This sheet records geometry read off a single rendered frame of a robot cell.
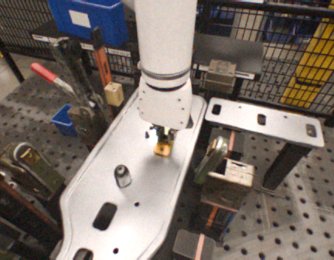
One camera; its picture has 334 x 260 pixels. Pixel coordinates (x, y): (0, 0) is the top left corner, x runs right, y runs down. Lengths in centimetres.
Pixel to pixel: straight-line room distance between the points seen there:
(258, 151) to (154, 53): 71
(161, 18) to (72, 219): 37
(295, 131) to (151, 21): 46
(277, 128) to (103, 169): 44
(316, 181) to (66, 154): 96
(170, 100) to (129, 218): 23
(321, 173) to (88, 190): 82
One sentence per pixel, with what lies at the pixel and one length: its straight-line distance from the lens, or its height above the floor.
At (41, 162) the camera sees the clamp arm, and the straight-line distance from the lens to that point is 48.
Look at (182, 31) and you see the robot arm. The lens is 31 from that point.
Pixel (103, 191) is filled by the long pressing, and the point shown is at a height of 100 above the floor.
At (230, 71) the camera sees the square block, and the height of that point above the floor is 106.
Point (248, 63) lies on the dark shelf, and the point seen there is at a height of 103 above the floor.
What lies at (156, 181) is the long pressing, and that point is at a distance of 45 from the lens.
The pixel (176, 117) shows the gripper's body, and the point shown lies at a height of 112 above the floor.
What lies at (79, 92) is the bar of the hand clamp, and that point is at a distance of 50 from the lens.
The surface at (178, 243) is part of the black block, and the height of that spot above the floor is 99.
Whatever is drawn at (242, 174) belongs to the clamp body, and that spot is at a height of 104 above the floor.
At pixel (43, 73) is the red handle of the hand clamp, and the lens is 56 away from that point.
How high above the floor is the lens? 140
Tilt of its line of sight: 48 degrees down
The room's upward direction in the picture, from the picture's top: straight up
